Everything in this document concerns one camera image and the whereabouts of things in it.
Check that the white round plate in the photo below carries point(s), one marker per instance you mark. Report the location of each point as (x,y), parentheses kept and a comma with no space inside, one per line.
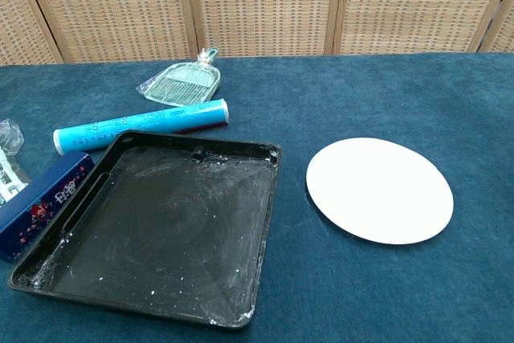
(379,190)

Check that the black plastic tray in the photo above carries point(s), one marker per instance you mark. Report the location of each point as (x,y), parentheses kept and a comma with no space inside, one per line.
(160,234)

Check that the green dustpan in plastic bag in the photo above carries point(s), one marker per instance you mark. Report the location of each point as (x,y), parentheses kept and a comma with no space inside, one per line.
(184,85)

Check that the light blue cylindrical roll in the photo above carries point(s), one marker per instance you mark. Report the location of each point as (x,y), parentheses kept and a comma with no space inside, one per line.
(140,123)

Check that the woven folding screen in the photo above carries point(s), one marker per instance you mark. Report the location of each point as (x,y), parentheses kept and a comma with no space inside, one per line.
(257,5)

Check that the dark blue table cloth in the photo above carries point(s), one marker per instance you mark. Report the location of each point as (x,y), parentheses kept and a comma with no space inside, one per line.
(361,278)

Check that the dark blue printed box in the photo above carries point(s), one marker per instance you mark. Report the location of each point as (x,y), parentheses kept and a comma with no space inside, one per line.
(36,206)

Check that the clear plastic packaged item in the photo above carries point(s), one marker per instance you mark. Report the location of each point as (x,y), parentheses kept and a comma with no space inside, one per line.
(8,158)

